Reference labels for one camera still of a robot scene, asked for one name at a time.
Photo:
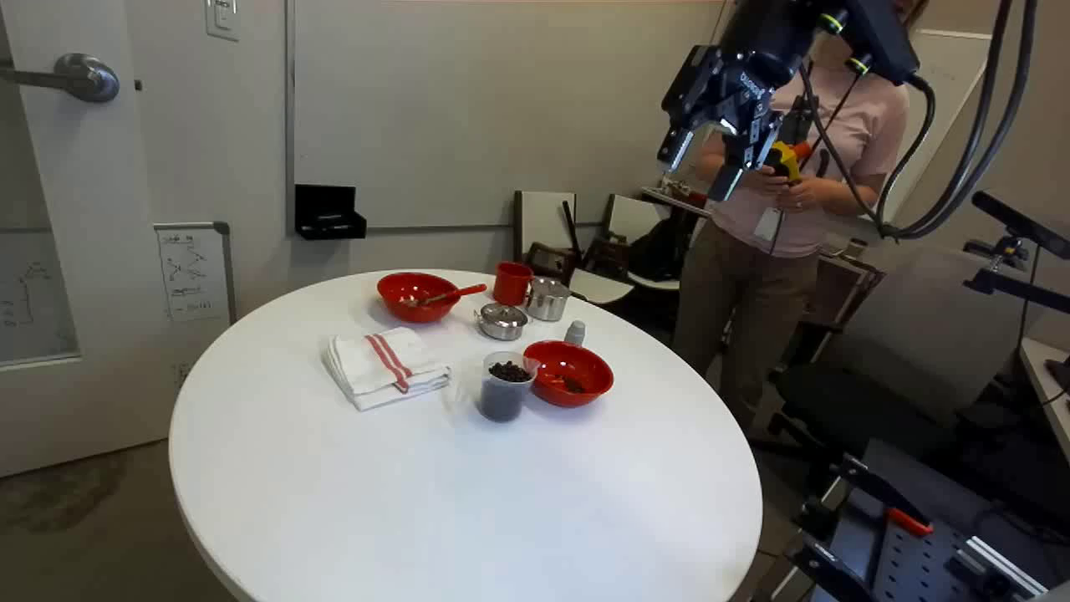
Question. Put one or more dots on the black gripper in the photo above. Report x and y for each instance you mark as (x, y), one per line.
(723, 85)

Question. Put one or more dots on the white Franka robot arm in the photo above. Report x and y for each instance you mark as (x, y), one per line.
(865, 27)

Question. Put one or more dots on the orange bowl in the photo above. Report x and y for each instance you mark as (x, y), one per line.
(570, 372)

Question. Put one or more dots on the red bowl with spoon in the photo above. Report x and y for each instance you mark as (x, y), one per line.
(405, 297)

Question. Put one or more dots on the black yellow hand controller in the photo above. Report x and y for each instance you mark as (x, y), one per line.
(792, 152)

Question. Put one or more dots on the person in pink shirt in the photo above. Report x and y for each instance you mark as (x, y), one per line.
(758, 279)

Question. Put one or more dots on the shiny metal cup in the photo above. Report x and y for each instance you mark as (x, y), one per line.
(545, 301)

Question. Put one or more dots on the small grey shaker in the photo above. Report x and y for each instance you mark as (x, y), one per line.
(575, 332)

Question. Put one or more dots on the red cup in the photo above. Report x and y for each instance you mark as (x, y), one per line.
(511, 286)

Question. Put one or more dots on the glass cup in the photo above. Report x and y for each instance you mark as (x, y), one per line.
(501, 322)

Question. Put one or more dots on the red plastic spoon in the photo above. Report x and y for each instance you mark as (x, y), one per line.
(457, 295)

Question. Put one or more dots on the black marker tray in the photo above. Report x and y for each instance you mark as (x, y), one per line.
(327, 214)

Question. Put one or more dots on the white towel red stripes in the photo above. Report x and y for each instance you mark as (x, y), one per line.
(385, 370)

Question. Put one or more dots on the small leaning whiteboard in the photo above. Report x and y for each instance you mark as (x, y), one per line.
(191, 270)

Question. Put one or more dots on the large wall whiteboard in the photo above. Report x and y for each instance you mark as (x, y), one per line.
(469, 112)

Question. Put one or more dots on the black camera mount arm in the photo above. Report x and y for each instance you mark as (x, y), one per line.
(1022, 227)

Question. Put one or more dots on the black metal cart frame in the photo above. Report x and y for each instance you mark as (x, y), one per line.
(889, 557)

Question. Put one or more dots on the white light switch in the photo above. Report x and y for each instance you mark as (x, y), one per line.
(223, 16)

